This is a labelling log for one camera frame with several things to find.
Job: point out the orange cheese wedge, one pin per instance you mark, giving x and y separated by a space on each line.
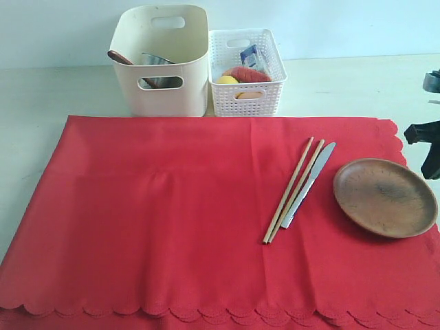
249 95

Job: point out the wooden chopstick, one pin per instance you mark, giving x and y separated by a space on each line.
298 184
287 191

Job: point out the yellow lemon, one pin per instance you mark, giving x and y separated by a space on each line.
227 80

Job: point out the steel table knife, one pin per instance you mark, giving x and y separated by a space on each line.
314 172

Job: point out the red sausage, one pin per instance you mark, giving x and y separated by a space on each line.
248 75

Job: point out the stainless steel cup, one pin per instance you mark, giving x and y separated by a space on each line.
158 82

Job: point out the blue white milk carton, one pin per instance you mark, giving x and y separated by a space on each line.
253 58

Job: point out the brown wooden spoon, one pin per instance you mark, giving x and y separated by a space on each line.
117 57

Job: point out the brown wooden plate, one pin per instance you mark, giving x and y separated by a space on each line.
385 198

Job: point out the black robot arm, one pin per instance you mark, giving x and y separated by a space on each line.
427 132

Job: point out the white perforated plastic basket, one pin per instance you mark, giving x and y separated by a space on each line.
225 47

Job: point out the red scalloped table cloth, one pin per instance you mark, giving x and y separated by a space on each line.
158 223

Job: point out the cream plastic bin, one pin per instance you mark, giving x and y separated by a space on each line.
178 33

